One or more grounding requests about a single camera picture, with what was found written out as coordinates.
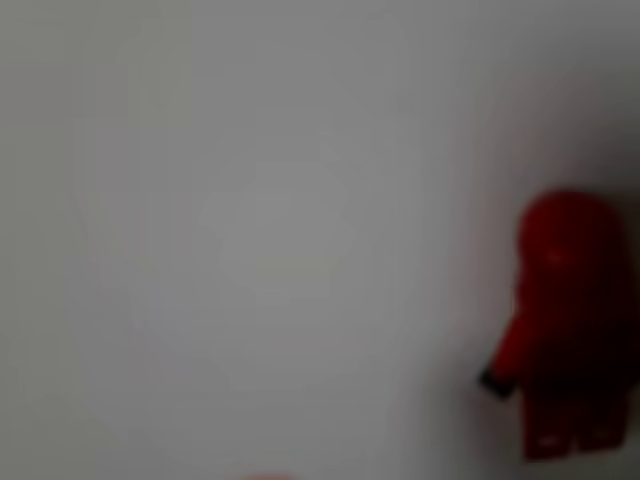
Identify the small red toy figure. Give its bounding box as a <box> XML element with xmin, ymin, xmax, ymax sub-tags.
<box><xmin>478</xmin><ymin>188</ymin><xmax>633</xmax><ymax>463</ymax></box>

